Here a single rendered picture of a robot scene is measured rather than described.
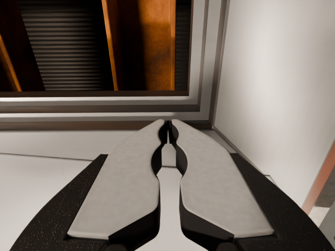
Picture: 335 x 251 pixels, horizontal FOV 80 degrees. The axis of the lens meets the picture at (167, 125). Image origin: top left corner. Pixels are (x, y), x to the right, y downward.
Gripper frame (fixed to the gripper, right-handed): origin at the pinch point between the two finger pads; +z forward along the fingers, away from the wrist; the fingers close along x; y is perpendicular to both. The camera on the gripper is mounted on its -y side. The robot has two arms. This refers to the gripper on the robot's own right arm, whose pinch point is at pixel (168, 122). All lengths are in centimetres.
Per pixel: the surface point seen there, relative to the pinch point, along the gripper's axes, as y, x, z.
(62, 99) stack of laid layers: -0.1, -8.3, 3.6
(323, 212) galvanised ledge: 34, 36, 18
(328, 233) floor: 154, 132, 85
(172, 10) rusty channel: -6.1, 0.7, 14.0
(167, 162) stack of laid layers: 4.0, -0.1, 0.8
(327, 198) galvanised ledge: 29.5, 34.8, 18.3
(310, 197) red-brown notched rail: 11.8, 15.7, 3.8
